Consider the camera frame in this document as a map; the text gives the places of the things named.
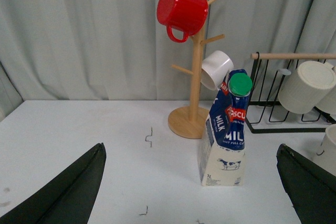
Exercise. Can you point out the red plastic mug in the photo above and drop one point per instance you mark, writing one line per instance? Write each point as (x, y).
(182, 18)

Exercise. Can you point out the wooden mug tree stand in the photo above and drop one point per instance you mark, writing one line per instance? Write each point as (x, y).
(188, 121)

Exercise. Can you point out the grey curtain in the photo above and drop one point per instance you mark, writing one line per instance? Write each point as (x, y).
(117, 50)

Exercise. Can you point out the cream ribbed cup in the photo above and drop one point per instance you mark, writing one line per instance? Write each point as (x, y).
(307, 86)

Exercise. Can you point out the cream cup behind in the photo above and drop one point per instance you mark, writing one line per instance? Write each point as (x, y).
(328, 103)

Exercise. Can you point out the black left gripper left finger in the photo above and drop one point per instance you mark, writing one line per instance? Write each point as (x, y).
(69, 197)

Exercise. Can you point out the white ceramic mug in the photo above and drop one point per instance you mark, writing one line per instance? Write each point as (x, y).
(214, 69)

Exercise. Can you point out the black wire dish rack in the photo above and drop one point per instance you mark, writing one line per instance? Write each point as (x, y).
(265, 114)

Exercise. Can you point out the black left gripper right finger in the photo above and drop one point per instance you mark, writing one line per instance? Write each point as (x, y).
(310, 188)

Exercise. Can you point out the blue white milk carton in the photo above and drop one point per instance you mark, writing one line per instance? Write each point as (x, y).
(222, 154)

